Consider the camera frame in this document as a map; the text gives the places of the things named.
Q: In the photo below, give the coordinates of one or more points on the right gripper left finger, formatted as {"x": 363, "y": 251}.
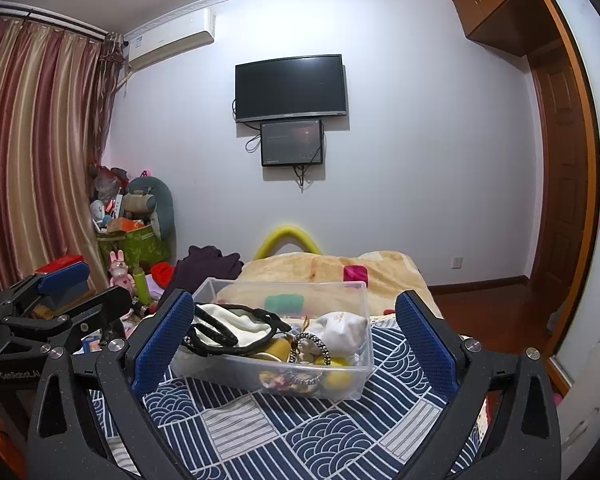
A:
{"x": 65, "y": 440}

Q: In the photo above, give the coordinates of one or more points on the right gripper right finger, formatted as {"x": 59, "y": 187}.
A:
{"x": 523, "y": 440}

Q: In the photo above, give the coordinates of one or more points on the white black-strapped bag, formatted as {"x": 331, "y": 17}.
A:
{"x": 231, "y": 330}

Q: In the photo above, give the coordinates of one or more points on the yellow round ball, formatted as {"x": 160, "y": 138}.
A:
{"x": 336, "y": 379}

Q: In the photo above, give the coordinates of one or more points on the white drawstring pouch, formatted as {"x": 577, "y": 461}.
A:
{"x": 343, "y": 333}

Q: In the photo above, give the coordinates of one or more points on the clear plastic storage box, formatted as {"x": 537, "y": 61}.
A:
{"x": 294, "y": 339}

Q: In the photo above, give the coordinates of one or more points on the dried flower bundle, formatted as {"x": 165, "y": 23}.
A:
{"x": 280, "y": 382}

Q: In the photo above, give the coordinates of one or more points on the red box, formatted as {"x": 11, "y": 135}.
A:
{"x": 59, "y": 263}

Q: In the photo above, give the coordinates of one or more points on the pink rabbit toy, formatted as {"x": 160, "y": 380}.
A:
{"x": 119, "y": 272}

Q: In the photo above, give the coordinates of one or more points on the green bottle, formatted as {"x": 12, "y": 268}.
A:
{"x": 141, "y": 286}

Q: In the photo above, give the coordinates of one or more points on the red plush item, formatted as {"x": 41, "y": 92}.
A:
{"x": 161, "y": 273}

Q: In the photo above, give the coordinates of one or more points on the teal plush pillow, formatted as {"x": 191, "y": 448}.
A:
{"x": 150, "y": 198}

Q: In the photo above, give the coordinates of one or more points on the blue patterned bedspread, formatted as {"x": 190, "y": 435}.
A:
{"x": 226, "y": 433}

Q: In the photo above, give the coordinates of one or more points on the dark purple clothing pile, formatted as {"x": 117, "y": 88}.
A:
{"x": 199, "y": 264}

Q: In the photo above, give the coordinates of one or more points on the striped curtain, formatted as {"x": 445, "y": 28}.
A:
{"x": 56, "y": 98}

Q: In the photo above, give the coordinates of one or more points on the beige fluffy blanket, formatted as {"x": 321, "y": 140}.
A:
{"x": 318, "y": 279}

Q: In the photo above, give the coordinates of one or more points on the green sponge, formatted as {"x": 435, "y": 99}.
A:
{"x": 284, "y": 304}

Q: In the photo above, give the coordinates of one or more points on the yellow foam arch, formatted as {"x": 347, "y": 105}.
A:
{"x": 284, "y": 235}

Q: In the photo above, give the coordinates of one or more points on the pink sponge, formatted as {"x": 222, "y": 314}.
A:
{"x": 355, "y": 273}

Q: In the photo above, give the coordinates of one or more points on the wooden door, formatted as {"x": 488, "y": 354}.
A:
{"x": 565, "y": 115}

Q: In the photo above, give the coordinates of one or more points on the white air conditioner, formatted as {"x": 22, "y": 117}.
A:
{"x": 187, "y": 32}

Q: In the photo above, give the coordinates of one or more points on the wooden overhead cabinet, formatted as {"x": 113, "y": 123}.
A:
{"x": 517, "y": 27}

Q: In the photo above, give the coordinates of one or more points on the white wall socket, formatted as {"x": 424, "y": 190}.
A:
{"x": 457, "y": 262}

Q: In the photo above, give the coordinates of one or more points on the small wall monitor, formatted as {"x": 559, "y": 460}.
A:
{"x": 292, "y": 143}

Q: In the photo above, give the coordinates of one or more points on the large wall television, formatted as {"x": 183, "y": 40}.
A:
{"x": 303, "y": 86}

